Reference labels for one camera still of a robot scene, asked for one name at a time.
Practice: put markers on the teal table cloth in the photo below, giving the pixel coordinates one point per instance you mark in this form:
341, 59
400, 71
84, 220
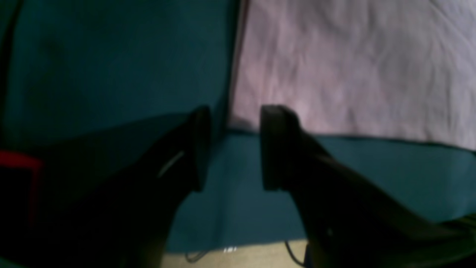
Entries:
88, 85

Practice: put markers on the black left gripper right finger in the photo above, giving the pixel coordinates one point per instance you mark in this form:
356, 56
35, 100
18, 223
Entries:
349, 221

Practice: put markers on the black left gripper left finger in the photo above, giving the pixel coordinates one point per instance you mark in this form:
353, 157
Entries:
124, 222

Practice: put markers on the pink T-shirt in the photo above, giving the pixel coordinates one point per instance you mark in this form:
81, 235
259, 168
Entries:
392, 69

